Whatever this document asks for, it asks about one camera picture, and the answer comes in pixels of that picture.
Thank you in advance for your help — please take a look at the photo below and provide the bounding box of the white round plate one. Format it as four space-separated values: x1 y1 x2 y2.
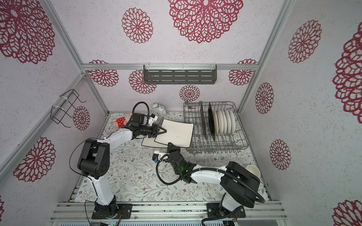
213 111 219 134

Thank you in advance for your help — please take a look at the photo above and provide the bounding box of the grey wire dish rack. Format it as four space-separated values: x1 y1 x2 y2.
183 101 249 153

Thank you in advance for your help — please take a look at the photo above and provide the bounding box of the pink plush toy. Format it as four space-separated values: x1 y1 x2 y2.
112 113 132 128

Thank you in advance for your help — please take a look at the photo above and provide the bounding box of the black wire wall holder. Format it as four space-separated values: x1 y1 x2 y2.
50 89 86 128

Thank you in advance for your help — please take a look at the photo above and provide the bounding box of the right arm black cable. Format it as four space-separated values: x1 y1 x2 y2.
155 158 266 204

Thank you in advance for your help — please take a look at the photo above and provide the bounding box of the white square plate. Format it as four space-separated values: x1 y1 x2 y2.
141 137 167 148
154 119 194 148

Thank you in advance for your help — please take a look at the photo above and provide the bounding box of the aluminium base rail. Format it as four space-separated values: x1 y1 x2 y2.
49 201 288 222

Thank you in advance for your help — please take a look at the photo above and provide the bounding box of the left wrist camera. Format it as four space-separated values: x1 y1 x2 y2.
148 114 158 126

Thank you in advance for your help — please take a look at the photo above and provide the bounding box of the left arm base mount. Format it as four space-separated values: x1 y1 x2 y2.
91 196 133 219

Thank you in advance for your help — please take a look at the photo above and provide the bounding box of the white round plate three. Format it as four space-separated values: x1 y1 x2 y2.
222 110 231 134

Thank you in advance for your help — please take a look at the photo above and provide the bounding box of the white ceramic mug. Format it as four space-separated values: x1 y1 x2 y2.
246 165 261 178

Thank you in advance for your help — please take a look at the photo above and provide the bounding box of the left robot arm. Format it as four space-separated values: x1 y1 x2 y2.
77 113 167 211

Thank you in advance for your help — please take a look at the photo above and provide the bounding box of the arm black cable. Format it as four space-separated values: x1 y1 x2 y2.
131 101 150 119
155 158 266 204

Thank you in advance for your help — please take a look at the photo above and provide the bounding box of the white round plate four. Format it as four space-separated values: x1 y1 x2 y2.
228 109 236 134

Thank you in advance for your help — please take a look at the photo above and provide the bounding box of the grey wall shelf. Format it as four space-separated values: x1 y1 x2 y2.
143 65 217 85

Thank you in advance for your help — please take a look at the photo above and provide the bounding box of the white round plate two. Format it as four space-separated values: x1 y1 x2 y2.
217 111 224 134

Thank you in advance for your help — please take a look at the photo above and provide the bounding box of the black square plate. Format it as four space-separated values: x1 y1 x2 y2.
208 103 215 140
199 101 207 139

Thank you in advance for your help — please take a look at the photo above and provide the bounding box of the white alarm clock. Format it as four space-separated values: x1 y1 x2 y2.
152 103 166 119

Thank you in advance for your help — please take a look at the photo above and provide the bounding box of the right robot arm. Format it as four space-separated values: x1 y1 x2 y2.
160 143 265 211

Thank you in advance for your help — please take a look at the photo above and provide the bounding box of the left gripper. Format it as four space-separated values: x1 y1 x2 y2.
140 123 167 138

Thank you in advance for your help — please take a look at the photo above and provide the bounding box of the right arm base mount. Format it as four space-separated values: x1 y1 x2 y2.
206 202 246 219

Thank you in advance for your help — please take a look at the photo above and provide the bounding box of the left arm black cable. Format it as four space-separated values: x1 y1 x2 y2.
131 101 150 119

